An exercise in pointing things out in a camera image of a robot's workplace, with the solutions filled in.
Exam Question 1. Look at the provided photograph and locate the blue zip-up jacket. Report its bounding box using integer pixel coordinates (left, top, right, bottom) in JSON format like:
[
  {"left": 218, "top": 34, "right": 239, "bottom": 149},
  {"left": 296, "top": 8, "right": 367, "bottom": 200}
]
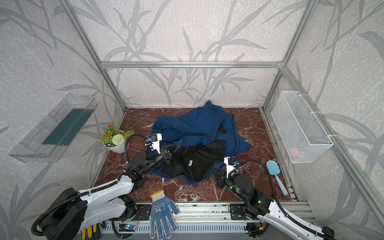
[{"left": 152, "top": 101, "right": 251, "bottom": 184}]

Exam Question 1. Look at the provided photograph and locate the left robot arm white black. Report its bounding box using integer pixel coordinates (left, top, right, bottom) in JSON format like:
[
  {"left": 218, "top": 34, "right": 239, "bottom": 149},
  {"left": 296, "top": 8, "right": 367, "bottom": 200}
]
[{"left": 31, "top": 144, "right": 180, "bottom": 240}]

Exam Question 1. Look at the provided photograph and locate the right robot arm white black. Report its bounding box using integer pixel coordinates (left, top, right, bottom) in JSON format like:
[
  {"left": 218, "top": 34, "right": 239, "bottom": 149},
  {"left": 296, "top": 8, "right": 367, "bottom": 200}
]
[{"left": 212, "top": 168, "right": 333, "bottom": 240}]

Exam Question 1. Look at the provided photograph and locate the light blue silicone spatula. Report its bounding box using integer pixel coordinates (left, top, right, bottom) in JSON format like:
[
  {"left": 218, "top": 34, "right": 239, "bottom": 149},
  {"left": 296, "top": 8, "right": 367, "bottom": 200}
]
[{"left": 267, "top": 161, "right": 289, "bottom": 196}]

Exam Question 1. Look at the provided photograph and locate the blue dotted work glove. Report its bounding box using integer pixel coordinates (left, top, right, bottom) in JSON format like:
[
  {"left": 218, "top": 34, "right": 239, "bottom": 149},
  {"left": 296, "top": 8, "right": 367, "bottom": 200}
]
[{"left": 150, "top": 190, "right": 180, "bottom": 240}]

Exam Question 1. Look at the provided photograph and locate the potted artificial flowers white pot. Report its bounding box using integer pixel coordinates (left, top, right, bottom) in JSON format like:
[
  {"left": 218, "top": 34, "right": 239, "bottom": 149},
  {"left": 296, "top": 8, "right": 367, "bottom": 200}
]
[{"left": 96, "top": 125, "right": 135, "bottom": 154}]

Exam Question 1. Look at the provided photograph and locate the pink object in basket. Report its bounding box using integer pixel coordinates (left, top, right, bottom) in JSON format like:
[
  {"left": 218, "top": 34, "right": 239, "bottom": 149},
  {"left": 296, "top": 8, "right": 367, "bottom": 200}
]
[{"left": 288, "top": 147, "right": 305, "bottom": 159}]

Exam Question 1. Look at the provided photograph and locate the yellow black work glove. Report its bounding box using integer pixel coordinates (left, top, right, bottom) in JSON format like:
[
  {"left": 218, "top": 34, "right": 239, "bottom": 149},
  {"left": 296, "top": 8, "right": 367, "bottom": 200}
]
[{"left": 81, "top": 222, "right": 106, "bottom": 240}]

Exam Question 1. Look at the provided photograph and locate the green sponge mat in tray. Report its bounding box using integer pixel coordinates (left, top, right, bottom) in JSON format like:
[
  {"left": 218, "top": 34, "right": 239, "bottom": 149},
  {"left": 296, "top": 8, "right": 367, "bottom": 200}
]
[{"left": 43, "top": 109, "right": 94, "bottom": 146}]

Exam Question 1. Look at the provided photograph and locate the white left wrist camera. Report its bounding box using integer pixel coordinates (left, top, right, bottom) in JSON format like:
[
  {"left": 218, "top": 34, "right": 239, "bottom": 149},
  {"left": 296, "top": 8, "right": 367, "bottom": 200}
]
[{"left": 146, "top": 133, "right": 163, "bottom": 156}]

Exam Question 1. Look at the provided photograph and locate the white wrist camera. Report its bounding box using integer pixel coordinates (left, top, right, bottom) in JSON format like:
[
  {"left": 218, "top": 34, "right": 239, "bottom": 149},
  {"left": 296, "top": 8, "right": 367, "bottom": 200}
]
[
  {"left": 146, "top": 133, "right": 163, "bottom": 156},
  {"left": 224, "top": 157, "right": 239, "bottom": 179}
]

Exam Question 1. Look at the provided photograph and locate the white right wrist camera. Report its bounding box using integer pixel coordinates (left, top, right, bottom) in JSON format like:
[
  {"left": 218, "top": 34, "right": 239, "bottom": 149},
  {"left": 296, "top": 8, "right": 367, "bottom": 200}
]
[{"left": 224, "top": 157, "right": 239, "bottom": 179}]

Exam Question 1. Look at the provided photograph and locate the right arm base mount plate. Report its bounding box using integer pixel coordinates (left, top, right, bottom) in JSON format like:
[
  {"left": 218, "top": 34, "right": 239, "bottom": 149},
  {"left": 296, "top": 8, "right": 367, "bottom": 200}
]
[{"left": 228, "top": 202, "right": 272, "bottom": 222}]

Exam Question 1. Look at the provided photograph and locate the right black corrugated cable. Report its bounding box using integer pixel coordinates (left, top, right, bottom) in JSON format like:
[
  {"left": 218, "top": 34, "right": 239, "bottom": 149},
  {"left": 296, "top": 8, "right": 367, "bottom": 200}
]
[{"left": 235, "top": 158, "right": 334, "bottom": 240}]

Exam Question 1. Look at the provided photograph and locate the black corrugated cable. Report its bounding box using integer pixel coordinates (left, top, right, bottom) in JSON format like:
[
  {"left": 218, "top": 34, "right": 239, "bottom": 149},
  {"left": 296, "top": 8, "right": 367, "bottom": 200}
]
[
  {"left": 30, "top": 133, "right": 149, "bottom": 237},
  {"left": 235, "top": 158, "right": 334, "bottom": 240}
]

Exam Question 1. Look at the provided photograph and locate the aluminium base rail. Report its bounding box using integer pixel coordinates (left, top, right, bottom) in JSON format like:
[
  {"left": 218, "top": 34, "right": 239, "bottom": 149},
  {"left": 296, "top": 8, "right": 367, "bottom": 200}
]
[{"left": 59, "top": 201, "right": 319, "bottom": 240}]

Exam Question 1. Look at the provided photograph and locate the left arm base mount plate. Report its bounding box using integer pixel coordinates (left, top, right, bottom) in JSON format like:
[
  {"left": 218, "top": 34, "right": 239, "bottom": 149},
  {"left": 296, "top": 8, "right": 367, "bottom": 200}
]
[{"left": 126, "top": 204, "right": 152, "bottom": 221}]

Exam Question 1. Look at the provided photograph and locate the white wire mesh basket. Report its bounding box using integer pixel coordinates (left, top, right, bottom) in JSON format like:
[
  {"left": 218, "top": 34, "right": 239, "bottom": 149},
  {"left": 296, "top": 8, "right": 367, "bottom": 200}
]
[{"left": 272, "top": 91, "right": 334, "bottom": 164}]

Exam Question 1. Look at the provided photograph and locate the left black corrugated cable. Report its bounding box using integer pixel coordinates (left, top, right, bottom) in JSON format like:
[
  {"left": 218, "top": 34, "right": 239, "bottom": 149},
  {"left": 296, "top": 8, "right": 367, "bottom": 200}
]
[{"left": 30, "top": 133, "right": 149, "bottom": 237}]

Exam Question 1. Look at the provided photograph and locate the clear plastic wall tray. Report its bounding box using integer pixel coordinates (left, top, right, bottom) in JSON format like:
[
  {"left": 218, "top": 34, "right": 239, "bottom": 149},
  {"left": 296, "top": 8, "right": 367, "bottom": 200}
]
[{"left": 9, "top": 94, "right": 98, "bottom": 163}]

